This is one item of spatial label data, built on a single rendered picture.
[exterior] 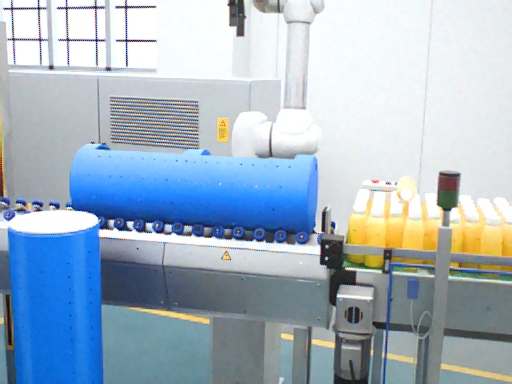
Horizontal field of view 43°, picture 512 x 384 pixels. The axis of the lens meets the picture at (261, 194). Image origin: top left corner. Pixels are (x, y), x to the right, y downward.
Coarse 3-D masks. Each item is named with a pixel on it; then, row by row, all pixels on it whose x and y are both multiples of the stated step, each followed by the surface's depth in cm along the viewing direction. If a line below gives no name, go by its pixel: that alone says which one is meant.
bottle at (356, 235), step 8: (352, 216) 219; (360, 216) 217; (352, 224) 218; (360, 224) 217; (352, 232) 218; (360, 232) 217; (352, 240) 219; (360, 240) 218; (352, 256) 220; (360, 256) 219
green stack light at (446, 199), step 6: (438, 192) 187; (444, 192) 186; (450, 192) 185; (456, 192) 185; (438, 198) 188; (444, 198) 186; (450, 198) 185; (456, 198) 186; (438, 204) 188; (444, 204) 186; (450, 204) 186; (456, 204) 186
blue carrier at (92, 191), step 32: (96, 160) 237; (128, 160) 235; (160, 160) 233; (192, 160) 232; (224, 160) 230; (256, 160) 229; (288, 160) 227; (96, 192) 235; (128, 192) 233; (160, 192) 230; (192, 192) 228; (224, 192) 225; (256, 192) 223; (288, 192) 221; (192, 224) 237; (224, 224) 233; (256, 224) 229; (288, 224) 226
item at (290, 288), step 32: (128, 224) 254; (0, 256) 250; (128, 256) 238; (160, 256) 236; (192, 256) 234; (224, 256) 231; (256, 256) 229; (288, 256) 227; (0, 288) 259; (128, 288) 245; (160, 288) 242; (192, 288) 238; (224, 288) 235; (256, 288) 232; (288, 288) 229; (320, 288) 226; (256, 320) 240; (288, 320) 237; (320, 320) 234
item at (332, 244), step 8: (328, 240) 211; (336, 240) 210; (328, 248) 211; (336, 248) 210; (320, 256) 213; (328, 256) 212; (336, 256) 210; (320, 264) 213; (328, 264) 212; (336, 264) 212
